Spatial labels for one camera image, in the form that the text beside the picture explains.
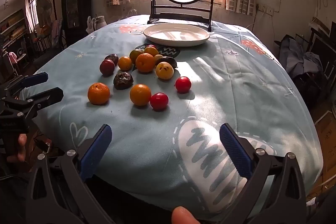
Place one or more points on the white round plate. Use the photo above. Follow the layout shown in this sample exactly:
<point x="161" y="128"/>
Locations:
<point x="176" y="34"/>

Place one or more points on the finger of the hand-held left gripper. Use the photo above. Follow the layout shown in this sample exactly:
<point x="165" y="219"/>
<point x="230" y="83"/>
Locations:
<point x="35" y="79"/>
<point x="48" y="97"/>

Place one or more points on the standing fan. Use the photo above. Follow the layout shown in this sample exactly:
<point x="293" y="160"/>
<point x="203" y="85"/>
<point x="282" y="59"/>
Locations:
<point x="44" y="7"/>

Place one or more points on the person's right hand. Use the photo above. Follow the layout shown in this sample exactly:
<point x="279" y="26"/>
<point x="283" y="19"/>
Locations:
<point x="183" y="216"/>

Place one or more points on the small yellow fruit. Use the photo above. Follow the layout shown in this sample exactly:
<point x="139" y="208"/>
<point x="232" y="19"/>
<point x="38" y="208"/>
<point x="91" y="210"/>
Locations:
<point x="158" y="57"/>
<point x="125" y="63"/>

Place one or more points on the white wall outlet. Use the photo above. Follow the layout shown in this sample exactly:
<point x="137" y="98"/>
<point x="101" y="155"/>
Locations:
<point x="265" y="8"/>

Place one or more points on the dark red plum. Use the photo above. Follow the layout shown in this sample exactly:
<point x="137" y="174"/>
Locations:
<point x="107" y="67"/>

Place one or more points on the yellow spotted fruit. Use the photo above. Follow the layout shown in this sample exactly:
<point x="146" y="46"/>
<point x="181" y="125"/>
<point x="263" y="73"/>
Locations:
<point x="164" y="70"/>

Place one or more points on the white jug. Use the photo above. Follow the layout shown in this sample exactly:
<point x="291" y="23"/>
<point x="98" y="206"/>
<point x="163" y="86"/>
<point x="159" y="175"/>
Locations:
<point x="99" y="22"/>

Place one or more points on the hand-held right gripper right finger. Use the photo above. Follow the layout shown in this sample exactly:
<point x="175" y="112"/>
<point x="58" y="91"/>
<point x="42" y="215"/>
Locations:
<point x="235" y="153"/>

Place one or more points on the bookshelf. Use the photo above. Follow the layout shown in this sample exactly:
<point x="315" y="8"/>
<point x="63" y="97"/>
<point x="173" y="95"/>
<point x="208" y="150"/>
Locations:
<point x="13" y="27"/>

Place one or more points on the orange mandarin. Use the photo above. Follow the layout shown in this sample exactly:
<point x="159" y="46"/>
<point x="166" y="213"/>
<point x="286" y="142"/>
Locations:
<point x="140" y="94"/>
<point x="98" y="93"/>
<point x="151" y="51"/>

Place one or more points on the pile of dark clothes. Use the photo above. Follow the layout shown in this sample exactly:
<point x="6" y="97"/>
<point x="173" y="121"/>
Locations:
<point x="302" y="61"/>

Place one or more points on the wrinkled dark passion fruit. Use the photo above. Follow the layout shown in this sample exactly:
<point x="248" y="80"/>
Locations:
<point x="123" y="80"/>

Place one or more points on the light blue printed tablecloth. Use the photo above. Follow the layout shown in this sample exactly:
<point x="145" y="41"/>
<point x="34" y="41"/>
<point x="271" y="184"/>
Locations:
<point x="210" y="77"/>

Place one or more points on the person's left hand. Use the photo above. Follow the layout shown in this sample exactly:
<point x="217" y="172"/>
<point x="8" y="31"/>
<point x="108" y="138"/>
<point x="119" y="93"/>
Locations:
<point x="21" y="141"/>

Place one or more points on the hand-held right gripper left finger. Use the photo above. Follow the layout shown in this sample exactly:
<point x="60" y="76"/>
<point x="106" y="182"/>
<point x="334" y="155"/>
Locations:
<point x="95" y="153"/>

